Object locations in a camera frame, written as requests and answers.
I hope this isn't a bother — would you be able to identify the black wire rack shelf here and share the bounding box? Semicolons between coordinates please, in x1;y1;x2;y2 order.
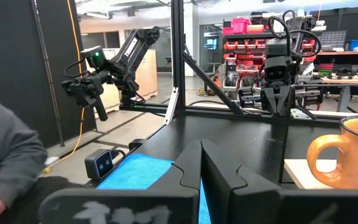
278;116;338;190

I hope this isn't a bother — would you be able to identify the grey drawer organiser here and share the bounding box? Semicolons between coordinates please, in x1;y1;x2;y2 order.
317;30;348;52

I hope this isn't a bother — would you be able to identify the silver frame bracket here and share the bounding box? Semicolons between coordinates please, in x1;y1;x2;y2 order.
164;86;180;126

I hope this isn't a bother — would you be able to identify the black partition panel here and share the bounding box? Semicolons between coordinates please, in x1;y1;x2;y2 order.
0;0;96;147

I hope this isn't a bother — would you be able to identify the plywood crate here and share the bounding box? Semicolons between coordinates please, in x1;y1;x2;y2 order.
85;48;159;119

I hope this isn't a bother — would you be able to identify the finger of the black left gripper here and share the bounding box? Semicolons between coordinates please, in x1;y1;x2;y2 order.
260;86;278;116
278;86;295;117

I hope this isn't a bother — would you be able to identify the person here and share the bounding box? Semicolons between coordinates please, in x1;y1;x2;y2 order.
0;90;48;224

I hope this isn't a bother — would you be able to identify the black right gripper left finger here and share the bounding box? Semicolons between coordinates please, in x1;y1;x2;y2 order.
147;139;203;191

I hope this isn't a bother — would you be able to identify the white pillar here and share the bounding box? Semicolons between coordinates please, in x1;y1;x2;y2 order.
183;2;200;77

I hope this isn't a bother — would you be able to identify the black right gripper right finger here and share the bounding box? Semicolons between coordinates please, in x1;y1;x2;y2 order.
201;138;281;224

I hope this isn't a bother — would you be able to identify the black table-level camera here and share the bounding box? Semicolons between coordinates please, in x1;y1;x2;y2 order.
85;148;115;183

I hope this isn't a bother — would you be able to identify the black table frame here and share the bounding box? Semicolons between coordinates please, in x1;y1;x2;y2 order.
119;0;358;127

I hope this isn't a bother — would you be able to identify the wooden workbench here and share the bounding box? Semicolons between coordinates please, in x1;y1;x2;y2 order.
317;49;358;113

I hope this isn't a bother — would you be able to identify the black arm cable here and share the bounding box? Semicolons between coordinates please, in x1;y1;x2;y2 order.
267;15;322;58

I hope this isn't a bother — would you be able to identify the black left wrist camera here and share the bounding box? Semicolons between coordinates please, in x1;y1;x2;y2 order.
264;57;289;82

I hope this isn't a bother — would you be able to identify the orange ceramic mug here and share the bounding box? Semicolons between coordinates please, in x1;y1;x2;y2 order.
306;114;358;190

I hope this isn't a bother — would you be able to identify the yellow cable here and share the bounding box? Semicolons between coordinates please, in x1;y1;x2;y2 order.
41;0;87;174

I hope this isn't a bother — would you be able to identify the blue cloth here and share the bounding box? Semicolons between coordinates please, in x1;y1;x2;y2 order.
96;152;213;224

